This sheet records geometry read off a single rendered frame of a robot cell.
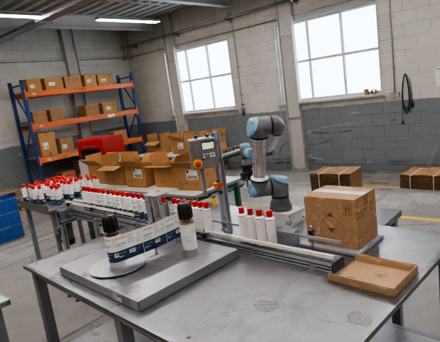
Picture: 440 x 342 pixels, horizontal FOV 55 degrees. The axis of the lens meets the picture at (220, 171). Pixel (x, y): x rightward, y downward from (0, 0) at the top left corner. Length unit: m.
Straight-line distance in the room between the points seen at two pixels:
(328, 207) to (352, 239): 0.20
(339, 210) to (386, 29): 5.68
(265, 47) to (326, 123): 1.98
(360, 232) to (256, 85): 6.88
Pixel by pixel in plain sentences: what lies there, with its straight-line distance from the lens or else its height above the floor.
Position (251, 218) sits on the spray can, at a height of 1.03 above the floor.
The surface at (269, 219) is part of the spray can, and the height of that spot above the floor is 1.04.
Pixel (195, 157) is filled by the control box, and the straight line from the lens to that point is 2.58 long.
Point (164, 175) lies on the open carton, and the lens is 4.71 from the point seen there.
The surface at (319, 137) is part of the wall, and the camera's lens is 8.30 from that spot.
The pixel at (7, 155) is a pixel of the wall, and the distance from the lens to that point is 9.95.
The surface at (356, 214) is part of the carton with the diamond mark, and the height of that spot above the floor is 1.04.
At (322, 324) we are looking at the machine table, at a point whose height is 0.83.
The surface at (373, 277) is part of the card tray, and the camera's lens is 2.06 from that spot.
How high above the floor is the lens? 1.74
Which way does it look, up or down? 11 degrees down
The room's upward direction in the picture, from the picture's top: 8 degrees counter-clockwise
